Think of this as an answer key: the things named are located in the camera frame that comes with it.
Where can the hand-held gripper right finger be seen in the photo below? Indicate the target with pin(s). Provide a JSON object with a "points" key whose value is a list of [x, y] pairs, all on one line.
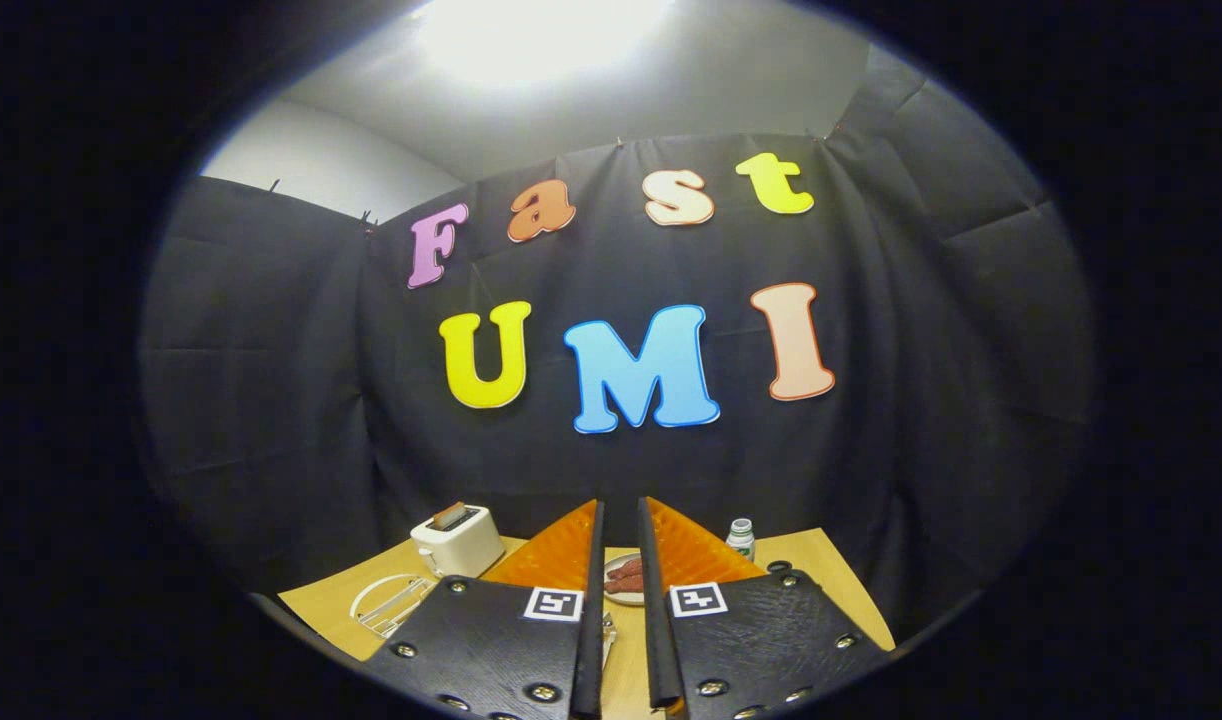
{"points": [[761, 640]]}

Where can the slice of toast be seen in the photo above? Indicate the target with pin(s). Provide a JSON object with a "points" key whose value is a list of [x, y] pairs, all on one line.
{"points": [[449, 516]]}

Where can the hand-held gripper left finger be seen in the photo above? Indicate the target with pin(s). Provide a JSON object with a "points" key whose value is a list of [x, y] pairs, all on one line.
{"points": [[491, 650]]}

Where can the white green-label drink bottle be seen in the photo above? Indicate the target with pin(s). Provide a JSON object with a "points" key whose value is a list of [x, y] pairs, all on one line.
{"points": [[740, 540]]}

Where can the red-brown meat piece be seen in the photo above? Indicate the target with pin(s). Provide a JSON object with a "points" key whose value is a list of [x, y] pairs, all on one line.
{"points": [[629, 568], [623, 586]]}

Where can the beige plate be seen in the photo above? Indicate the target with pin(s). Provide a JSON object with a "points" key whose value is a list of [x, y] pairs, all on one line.
{"points": [[621, 599]]}

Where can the white toaster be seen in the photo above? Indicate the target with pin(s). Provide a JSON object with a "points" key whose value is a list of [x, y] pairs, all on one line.
{"points": [[466, 550]]}

